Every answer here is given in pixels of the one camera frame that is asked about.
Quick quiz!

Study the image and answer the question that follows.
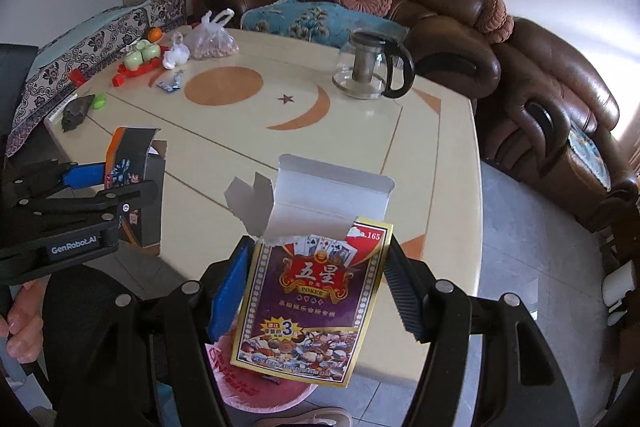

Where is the blue patterned cushion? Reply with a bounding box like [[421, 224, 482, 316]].
[[240, 0, 408, 45]]

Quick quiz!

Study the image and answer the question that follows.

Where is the person's left hand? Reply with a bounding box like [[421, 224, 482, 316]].
[[0, 279, 47, 364]]

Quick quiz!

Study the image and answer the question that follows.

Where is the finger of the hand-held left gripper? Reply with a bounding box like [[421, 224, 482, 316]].
[[0, 159, 108, 208], [20, 181, 161, 233]]

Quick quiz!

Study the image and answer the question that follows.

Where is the brown leather sofa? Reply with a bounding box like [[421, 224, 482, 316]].
[[192, 0, 501, 100]]

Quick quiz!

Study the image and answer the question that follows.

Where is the blue seat cushion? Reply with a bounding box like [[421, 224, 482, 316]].
[[567, 127, 613, 190]]

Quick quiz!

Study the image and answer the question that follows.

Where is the brown leather armchair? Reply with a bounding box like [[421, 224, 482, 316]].
[[475, 17, 640, 233]]

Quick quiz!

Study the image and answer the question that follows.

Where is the black panel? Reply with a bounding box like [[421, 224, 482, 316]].
[[0, 44, 39, 138]]

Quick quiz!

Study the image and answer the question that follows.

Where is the small white plastic bag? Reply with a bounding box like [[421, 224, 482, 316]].
[[162, 32, 192, 70]]

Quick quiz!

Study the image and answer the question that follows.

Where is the purple playing card box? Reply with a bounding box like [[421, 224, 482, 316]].
[[223, 153, 396, 390]]

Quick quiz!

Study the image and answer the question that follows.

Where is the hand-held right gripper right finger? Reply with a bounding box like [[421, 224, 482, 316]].
[[384, 237, 581, 427]]

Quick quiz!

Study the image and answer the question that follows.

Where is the person's shoe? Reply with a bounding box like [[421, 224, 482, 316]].
[[257, 407, 353, 427]]

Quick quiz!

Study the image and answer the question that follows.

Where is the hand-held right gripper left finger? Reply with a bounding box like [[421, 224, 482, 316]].
[[95, 234, 257, 427]]

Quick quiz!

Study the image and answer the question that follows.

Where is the clear bag of peanuts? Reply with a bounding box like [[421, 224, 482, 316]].
[[186, 8, 240, 60]]

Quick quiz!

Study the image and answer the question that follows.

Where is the floral patterned blanket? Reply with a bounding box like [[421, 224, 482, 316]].
[[5, 0, 188, 158]]

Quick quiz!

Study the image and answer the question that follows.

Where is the black and orange box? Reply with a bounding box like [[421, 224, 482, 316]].
[[104, 127, 167, 249]]

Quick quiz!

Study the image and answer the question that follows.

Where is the pale green cloth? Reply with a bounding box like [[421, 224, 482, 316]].
[[37, 14, 116, 62]]

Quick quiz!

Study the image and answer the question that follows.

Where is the glass teapot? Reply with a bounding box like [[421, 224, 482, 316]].
[[332, 29, 417, 100]]

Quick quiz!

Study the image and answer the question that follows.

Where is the wooden chair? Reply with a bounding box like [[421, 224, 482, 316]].
[[597, 207, 640, 268]]

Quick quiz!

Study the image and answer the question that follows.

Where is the pink plastic bag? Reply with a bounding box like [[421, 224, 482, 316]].
[[205, 337, 316, 410]]

